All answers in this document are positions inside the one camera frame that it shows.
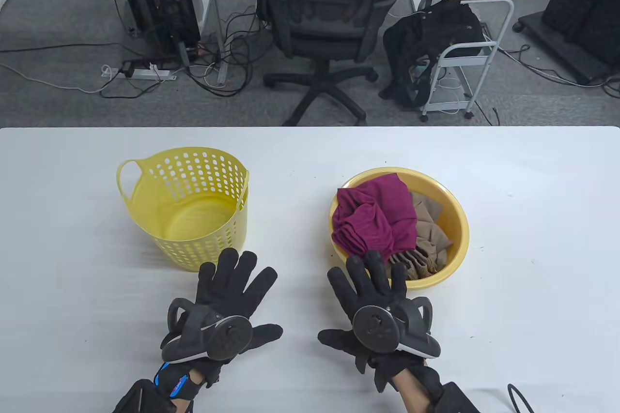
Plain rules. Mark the person's right hand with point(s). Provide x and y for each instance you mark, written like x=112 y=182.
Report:
x=375 y=282

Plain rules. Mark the person's left hand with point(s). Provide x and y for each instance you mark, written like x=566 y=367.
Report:
x=237 y=280

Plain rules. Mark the maroon shorts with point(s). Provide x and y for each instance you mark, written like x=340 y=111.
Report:
x=373 y=219

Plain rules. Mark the tan shorts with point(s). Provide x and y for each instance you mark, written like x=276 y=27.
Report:
x=431 y=234

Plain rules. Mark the black forearm battery box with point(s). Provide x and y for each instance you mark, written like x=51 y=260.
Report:
x=457 y=401

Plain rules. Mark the person's left forearm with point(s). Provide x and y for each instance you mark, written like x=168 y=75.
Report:
x=193 y=378

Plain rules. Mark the black ribbed forearm pack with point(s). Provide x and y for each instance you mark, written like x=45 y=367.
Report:
x=140 y=396

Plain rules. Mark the yellow perforated plastic basket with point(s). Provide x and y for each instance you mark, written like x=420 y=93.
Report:
x=193 y=219

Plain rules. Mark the yellow plastic basin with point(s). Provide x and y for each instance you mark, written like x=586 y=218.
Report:
x=453 y=219

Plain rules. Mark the metal desk leg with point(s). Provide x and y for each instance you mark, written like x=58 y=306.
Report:
x=222 y=74

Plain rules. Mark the white power strip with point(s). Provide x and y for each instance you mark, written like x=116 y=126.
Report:
x=145 y=73

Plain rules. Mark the black power adapter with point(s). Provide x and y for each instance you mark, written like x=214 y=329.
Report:
x=127 y=69

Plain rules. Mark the black backpack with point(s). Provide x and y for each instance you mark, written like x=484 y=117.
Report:
x=426 y=35

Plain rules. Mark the black office chair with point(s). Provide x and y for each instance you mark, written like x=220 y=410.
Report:
x=319 y=11

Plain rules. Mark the black computer tower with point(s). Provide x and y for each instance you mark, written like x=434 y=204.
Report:
x=160 y=1

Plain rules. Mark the black cabinet on casters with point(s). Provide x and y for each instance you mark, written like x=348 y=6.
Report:
x=581 y=6

